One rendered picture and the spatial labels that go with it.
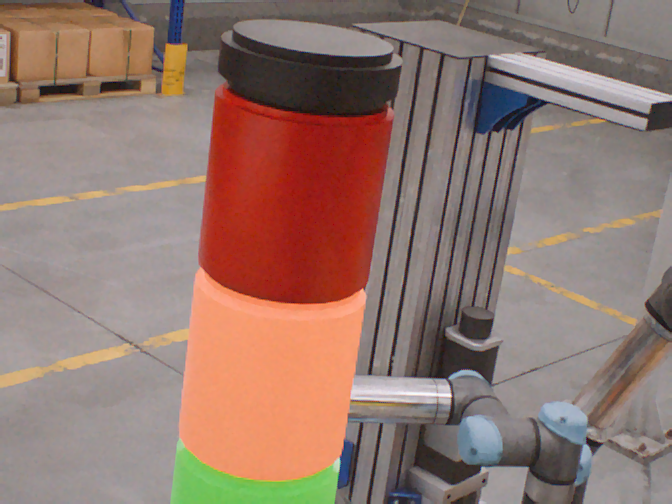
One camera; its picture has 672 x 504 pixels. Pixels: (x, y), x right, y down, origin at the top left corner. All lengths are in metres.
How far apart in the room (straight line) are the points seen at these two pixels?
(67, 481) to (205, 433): 4.34
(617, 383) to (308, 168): 2.30
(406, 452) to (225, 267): 2.04
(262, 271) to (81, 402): 4.89
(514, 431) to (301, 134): 1.67
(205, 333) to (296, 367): 0.03
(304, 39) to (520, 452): 1.67
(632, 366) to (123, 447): 2.72
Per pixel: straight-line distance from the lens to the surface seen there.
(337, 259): 0.35
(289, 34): 0.35
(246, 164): 0.34
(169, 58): 10.11
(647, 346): 2.58
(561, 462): 2.03
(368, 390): 2.03
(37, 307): 6.07
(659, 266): 5.36
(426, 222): 2.18
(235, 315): 0.35
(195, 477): 0.38
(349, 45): 0.35
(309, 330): 0.35
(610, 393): 2.62
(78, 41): 9.73
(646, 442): 5.59
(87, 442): 4.95
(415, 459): 2.43
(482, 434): 1.97
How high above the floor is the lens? 2.40
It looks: 19 degrees down
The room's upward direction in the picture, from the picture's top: 8 degrees clockwise
